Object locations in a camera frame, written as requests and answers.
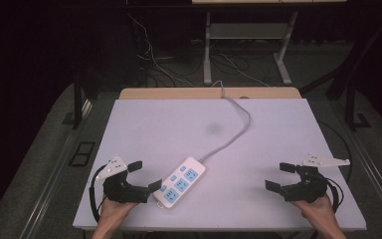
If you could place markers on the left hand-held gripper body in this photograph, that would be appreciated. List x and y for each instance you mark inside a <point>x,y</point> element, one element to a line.
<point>122,192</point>

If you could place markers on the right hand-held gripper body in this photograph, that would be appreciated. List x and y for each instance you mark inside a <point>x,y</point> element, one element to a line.
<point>306,189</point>

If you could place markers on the white power strip blue sockets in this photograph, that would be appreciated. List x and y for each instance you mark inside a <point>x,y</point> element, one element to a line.
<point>180,182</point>

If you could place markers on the person's left hand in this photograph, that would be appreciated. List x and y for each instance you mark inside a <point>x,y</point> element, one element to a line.
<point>114,212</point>

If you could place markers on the person's right hand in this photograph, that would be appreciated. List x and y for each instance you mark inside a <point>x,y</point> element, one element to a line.
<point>320,212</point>

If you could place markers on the wooden table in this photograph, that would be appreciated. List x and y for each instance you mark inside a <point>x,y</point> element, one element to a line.
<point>179,93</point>

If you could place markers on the black metal stand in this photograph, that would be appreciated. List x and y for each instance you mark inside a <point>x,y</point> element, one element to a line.
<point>77,99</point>
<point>353,106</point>

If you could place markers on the black floor socket frame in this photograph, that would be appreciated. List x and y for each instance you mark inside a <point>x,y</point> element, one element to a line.
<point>82,153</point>

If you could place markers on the white metal frame desk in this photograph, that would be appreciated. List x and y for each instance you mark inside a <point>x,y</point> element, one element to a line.
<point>245,30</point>

